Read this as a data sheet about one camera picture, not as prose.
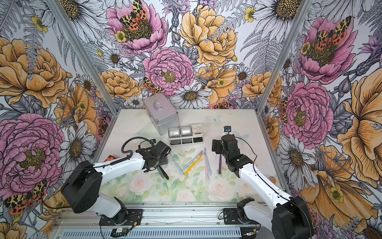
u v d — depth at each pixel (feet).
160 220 2.45
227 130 2.39
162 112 3.32
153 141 2.70
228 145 2.06
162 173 2.92
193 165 3.02
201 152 3.19
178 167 3.01
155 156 2.19
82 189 1.42
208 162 3.08
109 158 2.99
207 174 2.93
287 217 1.30
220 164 3.06
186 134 3.46
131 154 1.96
